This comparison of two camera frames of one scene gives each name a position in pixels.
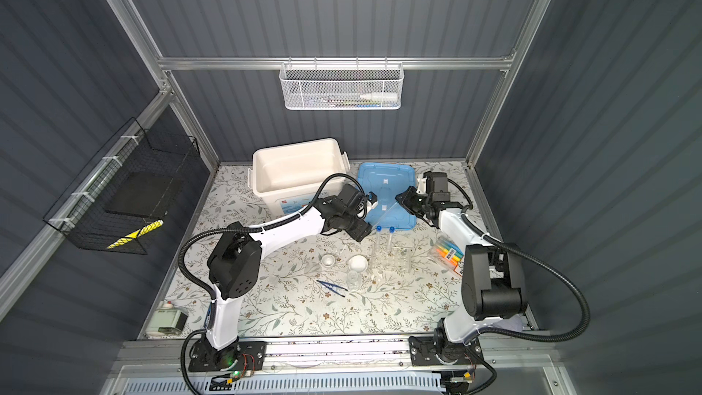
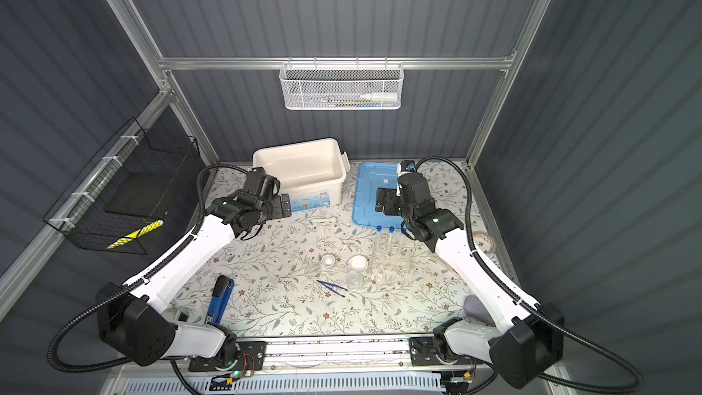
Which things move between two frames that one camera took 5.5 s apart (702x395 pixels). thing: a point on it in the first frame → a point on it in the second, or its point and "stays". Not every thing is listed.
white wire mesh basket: (341, 86) stays
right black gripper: (406, 200) → (390, 196)
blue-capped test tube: (378, 229) stays
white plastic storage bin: (287, 176) stays
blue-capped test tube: (392, 230) stays
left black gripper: (361, 229) → (278, 211)
